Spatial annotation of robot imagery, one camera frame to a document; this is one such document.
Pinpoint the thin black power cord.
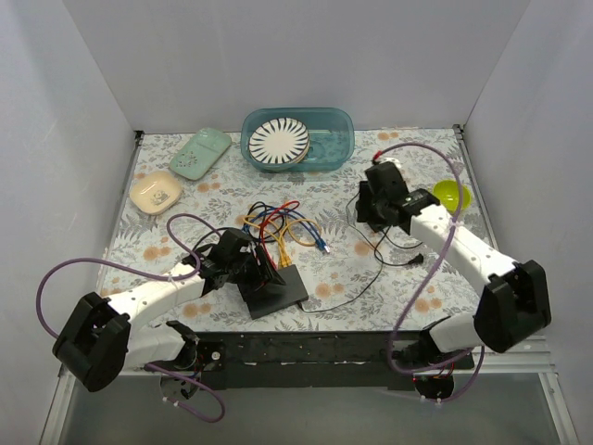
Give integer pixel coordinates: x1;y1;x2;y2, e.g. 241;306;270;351
300;203;425;314

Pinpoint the black network switch box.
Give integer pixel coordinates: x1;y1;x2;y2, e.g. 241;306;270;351
237;265;309;320

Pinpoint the blue ethernet cable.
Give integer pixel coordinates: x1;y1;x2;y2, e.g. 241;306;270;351
240;203;332;254

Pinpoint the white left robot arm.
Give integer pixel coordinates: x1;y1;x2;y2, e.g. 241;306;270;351
53;229;284;392

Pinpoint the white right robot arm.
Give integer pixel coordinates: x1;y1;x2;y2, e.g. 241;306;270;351
356;161;551;369

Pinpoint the floral table mat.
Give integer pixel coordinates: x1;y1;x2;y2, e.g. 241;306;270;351
101;129;479;332

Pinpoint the lime green bowl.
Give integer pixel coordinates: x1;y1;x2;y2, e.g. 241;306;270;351
433;180;472;214

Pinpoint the teal plastic basin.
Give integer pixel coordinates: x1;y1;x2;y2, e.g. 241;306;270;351
240;108;355;173

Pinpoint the beige square panda dish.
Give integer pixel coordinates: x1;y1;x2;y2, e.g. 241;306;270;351
129;171;183;216

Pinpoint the green rectangular ceramic dish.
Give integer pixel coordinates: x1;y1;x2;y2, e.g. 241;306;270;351
170;128;232;181

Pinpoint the blue striped white plate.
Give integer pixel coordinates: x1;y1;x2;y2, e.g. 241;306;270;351
247;118;310;167

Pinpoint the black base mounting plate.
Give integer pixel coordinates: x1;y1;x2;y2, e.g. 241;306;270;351
157;330;478;391

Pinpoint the black ethernet cable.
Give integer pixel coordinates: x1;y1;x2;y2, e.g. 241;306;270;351
245;200;288;233

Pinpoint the red ethernet cable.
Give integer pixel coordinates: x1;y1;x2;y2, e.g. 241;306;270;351
259;199;301;247

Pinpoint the aluminium frame rail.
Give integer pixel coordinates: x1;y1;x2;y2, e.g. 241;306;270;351
57;337;558;375

